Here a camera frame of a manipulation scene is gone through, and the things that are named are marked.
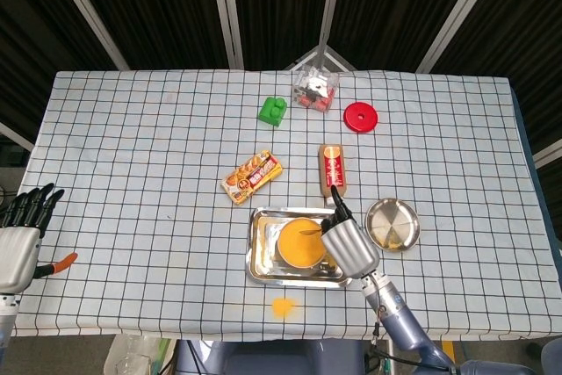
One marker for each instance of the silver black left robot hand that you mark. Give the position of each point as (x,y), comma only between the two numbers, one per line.
(15,256)

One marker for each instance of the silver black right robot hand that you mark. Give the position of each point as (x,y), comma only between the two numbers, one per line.
(351,247)

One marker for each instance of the metal spoon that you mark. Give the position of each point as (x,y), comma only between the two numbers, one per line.
(309,231)

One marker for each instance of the blue grey left robot arm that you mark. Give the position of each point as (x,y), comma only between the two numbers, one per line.
(6,318)

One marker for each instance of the blue grey right robot arm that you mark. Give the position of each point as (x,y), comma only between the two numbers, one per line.
(408,326)

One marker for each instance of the beige bowl of yellow powder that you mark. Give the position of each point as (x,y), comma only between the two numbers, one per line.
(298,250)

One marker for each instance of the rectangular stainless steel tray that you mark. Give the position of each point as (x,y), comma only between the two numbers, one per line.
(263,269)

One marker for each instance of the white black checkered tablecloth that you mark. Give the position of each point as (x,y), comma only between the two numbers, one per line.
(131,173)

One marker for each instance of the round stainless steel plate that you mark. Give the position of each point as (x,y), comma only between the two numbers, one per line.
(393,225)

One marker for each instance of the brown juice bottle red label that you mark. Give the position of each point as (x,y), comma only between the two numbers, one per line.
(332,168)

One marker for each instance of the spilled yellow powder pile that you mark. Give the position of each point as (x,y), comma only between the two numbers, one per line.
(283,307)

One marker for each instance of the yellow snack package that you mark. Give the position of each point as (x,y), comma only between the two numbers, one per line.
(252,177)

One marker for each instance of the red round plastic disc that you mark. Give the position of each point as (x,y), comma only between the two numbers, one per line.
(369,122)

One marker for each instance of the blue grey robot torso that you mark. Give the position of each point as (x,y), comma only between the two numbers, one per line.
(272,359)

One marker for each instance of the clear plastic bag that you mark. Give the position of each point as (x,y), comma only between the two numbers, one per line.
(131,355)

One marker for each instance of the green toy building block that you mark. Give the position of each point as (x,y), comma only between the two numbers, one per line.
(271,113)

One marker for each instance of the clear plastic box red items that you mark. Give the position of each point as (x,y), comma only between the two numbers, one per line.
(314,89)

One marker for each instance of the white partition frame post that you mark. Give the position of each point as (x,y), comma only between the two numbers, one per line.
(88,15)
(228,10)
(546,154)
(458,12)
(329,2)
(15,135)

